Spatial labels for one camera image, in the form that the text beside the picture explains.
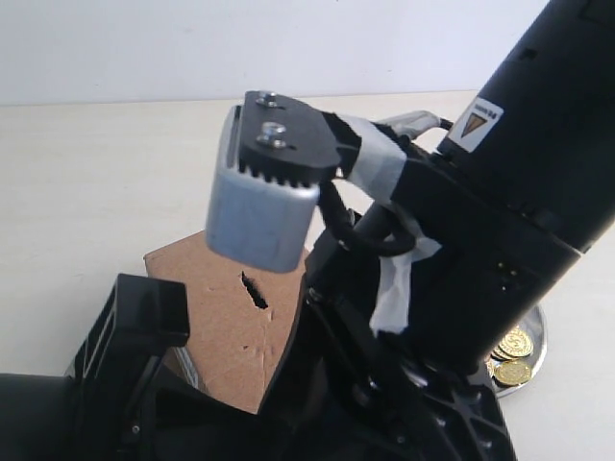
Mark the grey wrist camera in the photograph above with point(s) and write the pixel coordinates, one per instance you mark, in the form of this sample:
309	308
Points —
273	154

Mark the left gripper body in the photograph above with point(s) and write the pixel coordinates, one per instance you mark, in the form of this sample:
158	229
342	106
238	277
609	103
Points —
130	405

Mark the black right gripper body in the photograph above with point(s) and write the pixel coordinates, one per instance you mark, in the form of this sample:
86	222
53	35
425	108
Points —
392	323

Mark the gold coin lower right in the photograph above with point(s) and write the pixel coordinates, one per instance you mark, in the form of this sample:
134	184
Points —
512	373

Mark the brown cardboard box with slot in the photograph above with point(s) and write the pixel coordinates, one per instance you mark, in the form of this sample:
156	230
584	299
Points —
240	318

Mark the gold coin right edge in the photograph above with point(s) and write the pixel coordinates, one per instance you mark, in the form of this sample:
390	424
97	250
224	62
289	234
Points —
514	345

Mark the round silver metal plate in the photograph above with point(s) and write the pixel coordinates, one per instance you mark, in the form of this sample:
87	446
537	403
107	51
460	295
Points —
535	325

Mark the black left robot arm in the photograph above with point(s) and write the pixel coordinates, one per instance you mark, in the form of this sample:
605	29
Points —
38	412

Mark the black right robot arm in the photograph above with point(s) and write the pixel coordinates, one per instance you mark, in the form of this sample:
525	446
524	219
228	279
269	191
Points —
551	101

